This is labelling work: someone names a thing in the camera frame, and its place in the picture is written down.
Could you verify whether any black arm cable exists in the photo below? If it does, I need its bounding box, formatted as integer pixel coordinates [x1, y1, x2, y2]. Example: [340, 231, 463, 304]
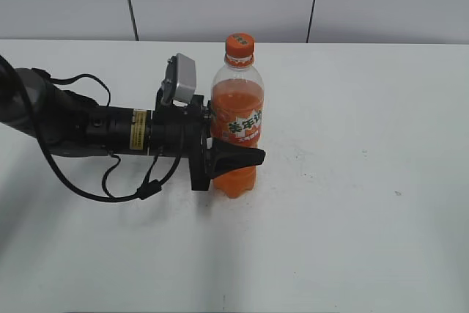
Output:
[0, 54, 182, 203]

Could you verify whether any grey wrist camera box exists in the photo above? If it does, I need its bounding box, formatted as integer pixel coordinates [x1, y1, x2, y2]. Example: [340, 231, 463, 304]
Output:
[160, 53, 196, 106]

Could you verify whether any orange soda plastic bottle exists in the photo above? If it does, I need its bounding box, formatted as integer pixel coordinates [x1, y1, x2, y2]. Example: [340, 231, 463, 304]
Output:
[210, 52, 265, 201]

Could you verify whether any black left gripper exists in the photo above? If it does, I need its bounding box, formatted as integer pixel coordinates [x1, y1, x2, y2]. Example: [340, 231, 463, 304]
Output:
[149, 94, 265, 191]

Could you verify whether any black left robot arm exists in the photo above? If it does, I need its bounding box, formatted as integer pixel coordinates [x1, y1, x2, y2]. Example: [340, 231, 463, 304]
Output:
[1, 54, 265, 191]

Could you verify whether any orange bottle cap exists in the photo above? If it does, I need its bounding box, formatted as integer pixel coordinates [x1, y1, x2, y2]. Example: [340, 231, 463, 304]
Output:
[225, 33, 255, 59]

